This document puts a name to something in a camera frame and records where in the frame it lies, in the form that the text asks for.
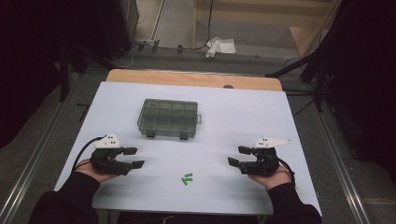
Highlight wooden table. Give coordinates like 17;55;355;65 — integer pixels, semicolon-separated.
106;68;284;92

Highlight black floor cable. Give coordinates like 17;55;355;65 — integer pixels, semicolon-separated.
192;0;215;51

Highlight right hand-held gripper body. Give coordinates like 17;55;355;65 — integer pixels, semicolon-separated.
240;136;292;177

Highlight metal floor rail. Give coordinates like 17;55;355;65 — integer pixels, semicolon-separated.
0;73;79;224
311;102;372;224

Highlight light wooden frame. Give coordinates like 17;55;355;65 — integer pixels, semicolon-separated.
191;0;344;58

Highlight black metal stand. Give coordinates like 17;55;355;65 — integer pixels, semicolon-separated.
59;43;104;103
264;50;330;112

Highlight hand-held gripper black cable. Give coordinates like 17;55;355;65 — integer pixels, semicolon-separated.
72;136;106;174
277;158;296;188

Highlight crumpled white paper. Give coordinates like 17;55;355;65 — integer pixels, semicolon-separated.
205;35;237;59

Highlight left hand-held gripper black cable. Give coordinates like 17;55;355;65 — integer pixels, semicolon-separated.
72;136;106;174

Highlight person's right hand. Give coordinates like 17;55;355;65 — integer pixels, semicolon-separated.
247;164;292;191

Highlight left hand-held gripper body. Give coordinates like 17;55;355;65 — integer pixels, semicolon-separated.
90;133;134;176

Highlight black cabinet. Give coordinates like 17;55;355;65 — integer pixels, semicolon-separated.
96;0;139;60

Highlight translucent grey compartment box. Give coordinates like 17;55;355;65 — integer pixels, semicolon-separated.
136;98;203;141

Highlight person's left hand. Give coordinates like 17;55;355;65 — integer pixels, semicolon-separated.
74;158;118;184

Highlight right hand-held gripper black cable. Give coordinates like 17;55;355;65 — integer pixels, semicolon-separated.
277;158;296;188

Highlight white board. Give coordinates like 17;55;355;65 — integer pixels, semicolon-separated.
53;81;323;217

